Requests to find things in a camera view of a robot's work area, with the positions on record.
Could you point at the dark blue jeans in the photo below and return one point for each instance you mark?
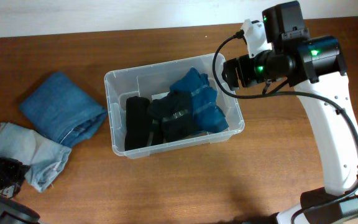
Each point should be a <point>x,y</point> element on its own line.
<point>61,111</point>

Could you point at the blue taped cloth bundle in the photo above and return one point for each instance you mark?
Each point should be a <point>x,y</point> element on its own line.
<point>207,114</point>

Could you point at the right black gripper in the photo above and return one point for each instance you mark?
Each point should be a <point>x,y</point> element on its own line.
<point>241,75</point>

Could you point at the white label in bin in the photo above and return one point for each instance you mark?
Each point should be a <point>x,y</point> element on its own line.
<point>159,96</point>

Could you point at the light blue jeans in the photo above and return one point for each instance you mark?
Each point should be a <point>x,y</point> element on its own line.
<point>45,157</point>

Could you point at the clear plastic storage bin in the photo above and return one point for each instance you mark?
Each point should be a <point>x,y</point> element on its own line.
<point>149,80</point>

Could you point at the dark navy taped cloth bundle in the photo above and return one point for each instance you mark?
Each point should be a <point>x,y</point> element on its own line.
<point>174,114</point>

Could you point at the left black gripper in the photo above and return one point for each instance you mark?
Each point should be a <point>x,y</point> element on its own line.
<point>20,170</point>

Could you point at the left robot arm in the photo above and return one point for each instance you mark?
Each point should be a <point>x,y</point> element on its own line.
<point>14,212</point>

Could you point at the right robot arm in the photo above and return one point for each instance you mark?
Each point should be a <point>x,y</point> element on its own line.
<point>280,49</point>

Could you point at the black cloth bundle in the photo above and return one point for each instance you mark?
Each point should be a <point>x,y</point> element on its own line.
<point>142,129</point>

